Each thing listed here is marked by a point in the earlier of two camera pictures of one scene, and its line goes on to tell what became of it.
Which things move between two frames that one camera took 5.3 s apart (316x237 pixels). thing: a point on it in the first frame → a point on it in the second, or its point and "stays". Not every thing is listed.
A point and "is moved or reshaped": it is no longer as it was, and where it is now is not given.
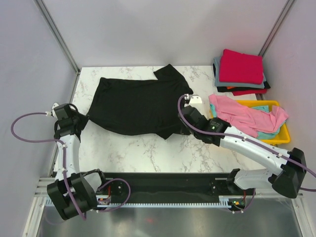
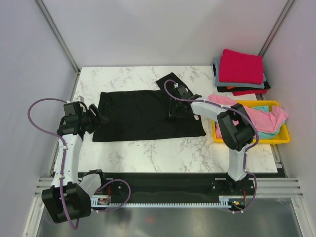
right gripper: [184, 129] → [172, 112]
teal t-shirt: [260, 135] stays
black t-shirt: [132, 106] is moved or reshaped
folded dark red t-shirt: [237, 93] stays
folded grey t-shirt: [217, 83] stays
